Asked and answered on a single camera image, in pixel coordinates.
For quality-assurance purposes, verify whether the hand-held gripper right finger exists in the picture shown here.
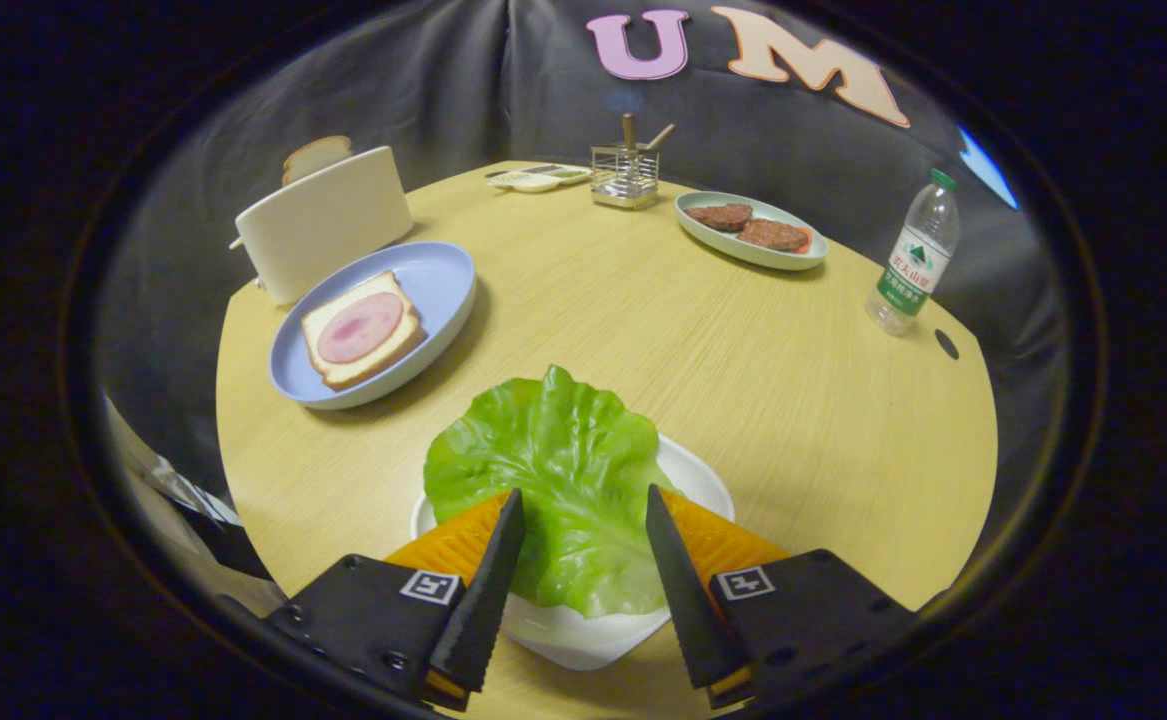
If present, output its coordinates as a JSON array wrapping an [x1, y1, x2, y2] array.
[[645, 484, 919, 711]]

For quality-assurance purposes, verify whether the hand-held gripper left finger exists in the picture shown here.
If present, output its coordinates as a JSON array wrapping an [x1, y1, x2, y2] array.
[[263, 487, 527, 713]]

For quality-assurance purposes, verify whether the green lettuce leaf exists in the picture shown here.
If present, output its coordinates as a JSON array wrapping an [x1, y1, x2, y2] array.
[[423, 364, 674, 619]]

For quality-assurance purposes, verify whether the plain bread slice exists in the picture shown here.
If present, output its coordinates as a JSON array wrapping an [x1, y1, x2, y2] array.
[[281, 135, 353, 187]]

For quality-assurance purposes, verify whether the white plate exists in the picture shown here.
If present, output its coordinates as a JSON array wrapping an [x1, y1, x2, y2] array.
[[410, 433, 736, 672]]

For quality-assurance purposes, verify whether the bread slice under ham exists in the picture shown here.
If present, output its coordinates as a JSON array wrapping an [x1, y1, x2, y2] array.
[[301, 271, 427, 391]]

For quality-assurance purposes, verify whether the pink ham slice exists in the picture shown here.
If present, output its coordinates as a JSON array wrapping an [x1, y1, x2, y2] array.
[[317, 292, 405, 365]]

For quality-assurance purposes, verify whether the blue plate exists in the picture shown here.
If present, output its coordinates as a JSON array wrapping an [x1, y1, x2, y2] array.
[[269, 241, 477, 411]]

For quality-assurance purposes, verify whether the pale green plate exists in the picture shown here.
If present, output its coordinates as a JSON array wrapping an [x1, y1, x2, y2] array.
[[674, 191, 830, 272]]

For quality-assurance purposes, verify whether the brown meat patty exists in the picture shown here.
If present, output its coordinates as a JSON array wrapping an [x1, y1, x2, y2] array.
[[738, 219, 810, 253], [685, 203, 755, 233]]

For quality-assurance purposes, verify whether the clear water bottle green label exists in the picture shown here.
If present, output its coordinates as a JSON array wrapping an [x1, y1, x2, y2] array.
[[865, 168, 961, 337]]

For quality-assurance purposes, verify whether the white toaster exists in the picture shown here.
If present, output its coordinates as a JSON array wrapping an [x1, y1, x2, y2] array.
[[229, 146, 414, 307]]

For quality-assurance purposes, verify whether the white divided condiment dish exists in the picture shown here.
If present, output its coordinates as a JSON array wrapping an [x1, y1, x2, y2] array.
[[485, 164, 592, 194]]

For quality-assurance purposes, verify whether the black backdrop cloth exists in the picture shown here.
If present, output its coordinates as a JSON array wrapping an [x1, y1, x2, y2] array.
[[93, 0, 1069, 561]]

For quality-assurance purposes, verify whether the grey metal frame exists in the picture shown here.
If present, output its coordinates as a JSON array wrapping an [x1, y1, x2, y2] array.
[[103, 395, 274, 601]]

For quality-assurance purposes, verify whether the metal wire utensil holder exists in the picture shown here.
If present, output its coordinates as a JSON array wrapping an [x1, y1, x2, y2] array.
[[590, 145, 661, 210]]

